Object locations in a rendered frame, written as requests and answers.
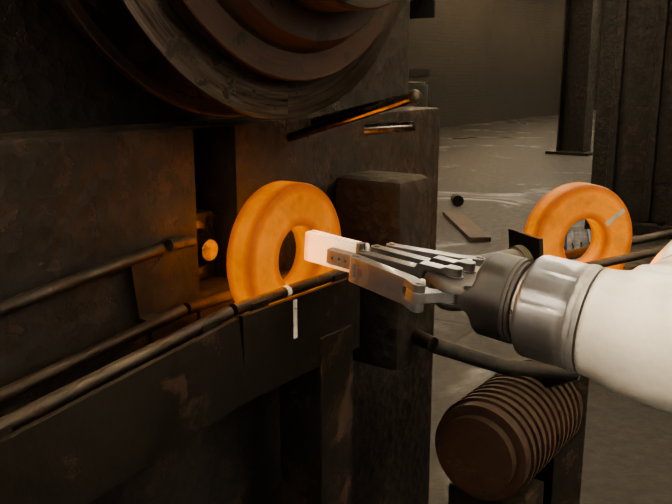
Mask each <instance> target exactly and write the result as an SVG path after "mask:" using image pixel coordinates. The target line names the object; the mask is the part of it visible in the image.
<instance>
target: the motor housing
mask: <svg viewBox="0 0 672 504"><path fill-rule="evenodd" d="M582 414H583V402H582V397H581V394H580V393H579V392H578V391H577V390H576V388H575V386H574V385H573V383H572V382H569V383H566V384H562V385H558V386H555V387H550V388H545V387H544V385H543V384H542V381H541V378H540V377H527V376H513V375H503V374H500V373H496V374H495V375H494V376H492V377H491V378H490V379H488V380H487V381H485V382H484V383H482V384H481V385H480V386H478V387H477V388H475V389H474V390H473V391H471V392H470V393H469V394H467V395H465V396H464V397H463V398H461V399H460V400H458V401H457V402H456V403H454V404H453V405H451V406H450V407H449V408H448V409H447V410H446V412H445V413H444V414H443V416H442V419H441V420H440V422H439V424H438V426H437V430H436V433H435V449H436V454H437V457H438V460H439V463H440V465H441V467H442V469H443V470H444V472H445V474H446V475H447V476H448V478H449V479H450V480H451V481H452V482H451V483H450V484H449V496H448V504H543V494H544V482H543V481H540V480H537V479H534V477H535V476H536V475H537V474H538V473H539V472H540V471H541V470H542V469H543V468H544V467H545V466H546V465H547V464H548V463H549V462H550V461H551V459H553V458H554V456H555V455H556V454H557V453H558V452H559V451H560V450H561V449H562V448H563V447H564V446H565V445H566V444H567V443H568V442H569V441H570V440H571V439H572V438H573V436H574V435H575V434H576V432H577V431H578V429H579V427H580V424H581V419H582Z"/></svg>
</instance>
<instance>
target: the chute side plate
mask: <svg viewBox="0 0 672 504"><path fill-rule="evenodd" d="M296 299H297V324H298V337H297V338H295V339H294V336H293V300H296ZM349 325H352V326H353V350H354V349H356V348H358V347H359V341H360V286H358V285H356V284H354V283H351V282H349V277H346V278H343V279H340V280H338V281H335V282H332V283H329V284H326V285H323V286H321V287H318V288H315V289H312V290H309V291H307V292H304V293H301V294H298V295H295V296H293V297H290V298H287V299H284V300H281V301H279V302H276V303H273V304H270V305H267V306H265V307H262V308H259V309H256V310H253V311H250V312H248V313H245V314H242V315H239V318H233V319H231V320H229V321H227V322H225V323H223V324H221V325H219V326H217V327H215V328H214V329H212V330H210V331H208V332H206V333H204V334H202V335H200V336H198V337H196V338H194V339H192V340H190V341H188V342H186V343H184V344H182V345H180V346H178V347H177V348H175V349H173V350H171V351H169V352H167V353H165V354H163V355H161V356H159V357H157V358H155V359H153V360H151V361H149V362H147V363H146V364H144V365H142V366H140V367H138V368H136V369H134V370H132V371H130V372H128V373H126V374H124V375H122V376H120V377H118V378H117V379H115V380H113V381H111V382H109V383H107V384H105V385H103V386H101V387H99V388H97V389H95V390H93V391H91V392H89V393H87V394H86V395H84V396H82V397H80V398H78V399H76V400H74V401H72V402H70V403H68V404H66V405H64V406H62V407H60V408H58V409H57V410H55V411H53V412H51V413H49V414H47V415H45V416H43V417H41V418H39V419H37V420H35V421H33V422H31V423H29V424H27V425H26V426H24V427H22V428H20V429H18V430H16V431H14V432H12V433H10V434H8V435H6V436H5V437H3V438H1V439H0V504H90V503H91V502H93V501H94V500H96V499H97V498H99V497H101V496H102V495H104V494H105V493H107V492H108V491H110V490H111V489H113V488H114V487H116V486H117V485H119V484H121V483H122V482H124V481H125V480H127V479H128V478H130V477H131V476H133V475H134V474H136V473H138V472H139V471H141V470H142V469H144V468H145V467H147V466H148V465H150V464H151V463H153V462H155V461H156V460H158V459H159V458H161V457H162V456H164V455H165V454H167V453H168V452H170V451H172V450H173V449H175V448H176V447H178V446H179V445H181V444H182V443H184V442H185V441H187V440H189V439H190V438H192V437H193V436H195V435H196V434H198V433H199V432H201V431H202V430H204V429H206V428H207V427H209V426H210V425H212V424H213V423H215V422H216V421H218V420H219V419H221V418H223V417H224V416H226V415H227V414H229V413H230V412H232V411H233V410H235V409H236V408H238V407H240V406H241V405H243V404H244V403H246V402H247V401H249V400H251V399H254V398H256V397H258V396H260V395H262V394H264V393H266V392H268V391H270V390H272V389H274V388H276V387H278V386H280V385H282V384H284V383H286V382H288V381H290V380H292V379H295V378H297V377H299V376H301V375H303V374H305V373H307V372H309V371H311V370H313V369H315V368H317V367H319V366H320V338H321V337H324V336H326V335H328V334H330V333H333V332H335V331H337V330H339V329H342V328H344V327H346V326H349Z"/></svg>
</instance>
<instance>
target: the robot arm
mask: <svg viewBox="0 0 672 504"><path fill-rule="evenodd" d="M304 259H305V260H306V261H310V262H313V263H317V264H320V265H324V266H327V267H331V268H334V269H338V270H342V271H345V272H349V282H351V283H354V284H356V285H358V286H361V287H363V288H366V289H368V290H370V291H373V292H375V293H377V294H380V295H382V296H384V297H387V298H389V299H391V300H394V301H396V302H398V303H401V304H402V305H404V306H405V307H406V308H407V309H409V310H410V311H412V312H414V313H421V312H423V309H424V303H432V304H436V305H437V306H438V307H439V308H441V309H444V310H447V311H464V312H465V313H466V314H467V316H468V318H469V321H470V325H471V327H472V329H473V330H474V331H475V332H476V333H477V334H479V335H482V336H486V337H489V338H492V339H495V340H499V341H502V342H505V343H509V344H513V347H514V349H515V351H516V352H517V353H518V354H519V355H521V356H522V357H526V358H530V359H533V360H536V361H539V362H541V363H546V364H549V365H552V366H555V367H559V368H562V369H564V370H565V371H568V372H571V373H578V374H580V375H583V376H585V377H588V378H590V379H592V380H594V381H596V382H598V383H600V384H601V385H603V386H604V387H605V388H607V389H608V390H610V391H612V392H613V393H616V394H618V395H621V396H623V397H625V398H628V399H630V400H633V401H635V402H638V403H641V404H644V405H647V406H650V407H653V408H656V409H659V410H662V411H666V412H669V413H672V241H670V242H669V243H668V244H667V245H666V246H665V247H664V248H663V249H662V250H661V251H660V252H659V253H658V254H657V256H656V257H655V258H654V259H653V260H652V262H651V263H650V264H647V265H639V266H637V267H636V268H634V269H633V270H616V269H610V268H604V267H602V266H600V265H596V264H586V263H582V262H578V261H573V260H569V259H564V258H560V257H556V256H551V255H543V256H541V257H539V258H538V259H536V260H535V261H534V260H532V259H528V258H524V257H519V256H515V255H511V254H507V253H502V252H497V253H494V254H492V255H490V256H489V257H488V258H487V259H486V260H485V258H484V257H482V256H471V255H460V254H454V253H448V252H442V251H437V250H431V249H425V248H419V247H413V246H408V245H402V244H396V243H393V242H390V243H387V244H386V247H385V246H381V245H378V244H375V245H371V248H370V245H369V243H365V242H361V241H357V240H353V239H349V238H345V237H341V236H337V235H333V234H329V233H325V232H321V231H317V230H311V231H307V232H306V233H305V248H304Z"/></svg>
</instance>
